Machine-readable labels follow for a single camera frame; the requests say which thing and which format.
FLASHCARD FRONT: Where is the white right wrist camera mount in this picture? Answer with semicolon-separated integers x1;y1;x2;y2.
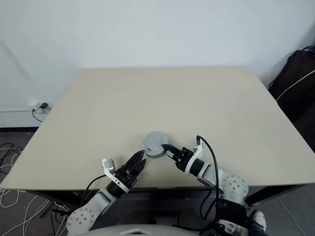
185;136;204;174

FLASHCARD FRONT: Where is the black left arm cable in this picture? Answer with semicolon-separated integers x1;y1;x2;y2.
80;174;109;205

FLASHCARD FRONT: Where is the black bag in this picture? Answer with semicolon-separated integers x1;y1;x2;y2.
268;45;315;123

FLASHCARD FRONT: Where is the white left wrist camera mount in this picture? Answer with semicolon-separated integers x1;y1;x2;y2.
102;158;130;194

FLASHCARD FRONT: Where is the white power strip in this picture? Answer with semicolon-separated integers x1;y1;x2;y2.
34;102;54;114

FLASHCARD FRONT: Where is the white sneaker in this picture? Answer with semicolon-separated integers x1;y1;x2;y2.
252;210;268;232

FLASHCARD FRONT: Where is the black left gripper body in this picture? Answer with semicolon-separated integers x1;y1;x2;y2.
114;165;138;189

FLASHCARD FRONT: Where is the white cord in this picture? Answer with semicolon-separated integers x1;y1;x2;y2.
275;72;315;102

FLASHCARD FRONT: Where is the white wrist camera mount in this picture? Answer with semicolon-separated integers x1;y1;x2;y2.
102;158;130;194
185;136;204;174

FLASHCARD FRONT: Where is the white floor cable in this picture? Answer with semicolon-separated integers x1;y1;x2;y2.
0;188;73;234
0;145;24;174

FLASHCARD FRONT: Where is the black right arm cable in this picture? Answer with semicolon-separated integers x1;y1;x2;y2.
196;134;221;221

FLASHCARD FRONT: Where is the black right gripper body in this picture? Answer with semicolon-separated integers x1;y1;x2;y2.
172;147;195;172

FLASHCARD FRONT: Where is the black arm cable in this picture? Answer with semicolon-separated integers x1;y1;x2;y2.
196;134;221;221
80;174;109;205

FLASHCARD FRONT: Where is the black floor cable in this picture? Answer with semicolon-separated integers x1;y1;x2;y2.
0;143;23;159

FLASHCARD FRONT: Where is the white wall cable duct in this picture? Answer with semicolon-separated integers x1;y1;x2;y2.
0;108;35;113

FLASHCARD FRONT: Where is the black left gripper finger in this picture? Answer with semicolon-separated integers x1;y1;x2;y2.
131;159;148;179
124;150;145;173

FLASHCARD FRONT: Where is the silver motor lid circuit board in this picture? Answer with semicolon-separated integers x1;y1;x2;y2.
142;131;169;151

